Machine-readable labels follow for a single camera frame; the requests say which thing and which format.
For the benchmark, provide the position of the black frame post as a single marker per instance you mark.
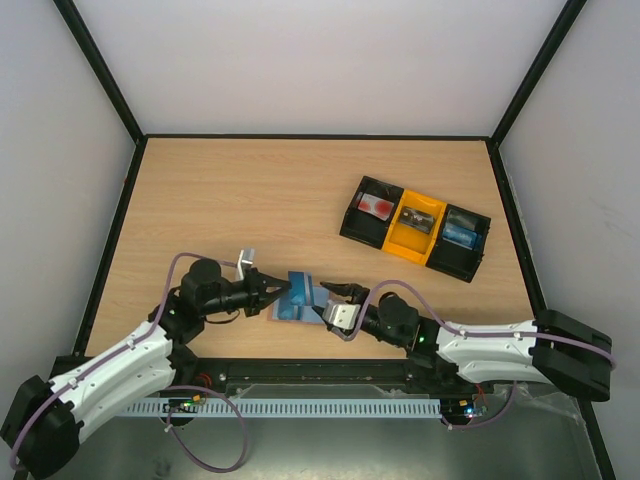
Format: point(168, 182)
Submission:
point(554, 39)
point(85, 41)

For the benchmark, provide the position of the dark card in yellow bin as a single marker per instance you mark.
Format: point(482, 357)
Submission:
point(417, 220)

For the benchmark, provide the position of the red white card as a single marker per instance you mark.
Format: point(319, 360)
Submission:
point(375, 206)

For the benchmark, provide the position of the black frame post right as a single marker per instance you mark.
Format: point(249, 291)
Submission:
point(554, 39)

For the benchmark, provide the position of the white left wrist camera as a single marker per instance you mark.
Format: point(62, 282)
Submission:
point(244, 263)

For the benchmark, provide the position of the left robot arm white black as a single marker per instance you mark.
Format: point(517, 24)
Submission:
point(49, 419)

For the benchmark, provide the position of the black aluminium front rail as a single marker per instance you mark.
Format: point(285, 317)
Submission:
point(225, 375)

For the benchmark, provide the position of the light blue slotted cable duct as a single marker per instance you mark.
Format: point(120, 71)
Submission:
point(288, 408)

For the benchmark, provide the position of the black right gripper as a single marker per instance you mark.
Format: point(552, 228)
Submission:
point(357, 300)

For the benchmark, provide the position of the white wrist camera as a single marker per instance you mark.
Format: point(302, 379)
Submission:
point(340, 316)
point(244, 263)

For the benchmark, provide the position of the black bin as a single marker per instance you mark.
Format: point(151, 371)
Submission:
point(453, 260)
point(368, 216)

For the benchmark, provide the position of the black bin left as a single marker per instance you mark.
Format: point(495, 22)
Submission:
point(368, 216)

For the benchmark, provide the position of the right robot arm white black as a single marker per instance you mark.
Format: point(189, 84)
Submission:
point(552, 348)

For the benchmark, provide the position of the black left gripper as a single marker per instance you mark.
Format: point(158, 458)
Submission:
point(258, 296)

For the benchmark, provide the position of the yellow bin middle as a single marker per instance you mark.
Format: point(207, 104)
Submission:
point(410, 244)

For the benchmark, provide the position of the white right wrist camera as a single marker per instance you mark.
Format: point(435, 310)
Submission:
point(340, 316)

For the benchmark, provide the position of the black frame post left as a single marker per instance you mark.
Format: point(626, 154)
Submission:
point(85, 41)

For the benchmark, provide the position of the black bin right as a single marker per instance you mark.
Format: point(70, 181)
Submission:
point(453, 260)

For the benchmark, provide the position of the blue VIP credit card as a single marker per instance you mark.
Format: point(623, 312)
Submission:
point(301, 293)

